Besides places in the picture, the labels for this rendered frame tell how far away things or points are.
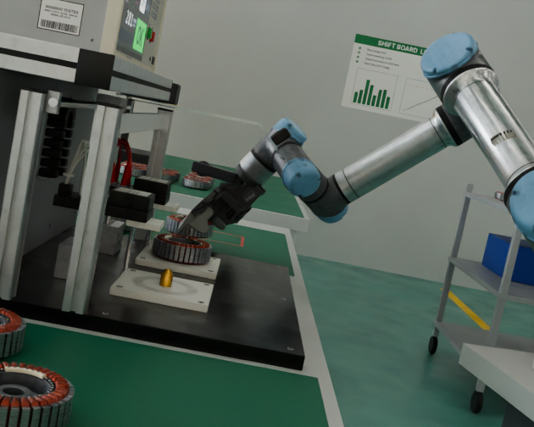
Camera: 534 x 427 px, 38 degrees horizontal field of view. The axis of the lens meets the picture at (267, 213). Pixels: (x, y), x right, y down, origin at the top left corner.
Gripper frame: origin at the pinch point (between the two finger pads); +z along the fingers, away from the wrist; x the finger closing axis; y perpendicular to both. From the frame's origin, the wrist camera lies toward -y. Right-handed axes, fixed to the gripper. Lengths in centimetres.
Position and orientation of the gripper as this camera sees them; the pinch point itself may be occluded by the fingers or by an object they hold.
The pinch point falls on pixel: (187, 227)
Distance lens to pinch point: 185.4
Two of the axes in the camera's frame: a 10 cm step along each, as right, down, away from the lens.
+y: 6.7, 7.2, -1.7
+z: -6.8, 6.9, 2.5
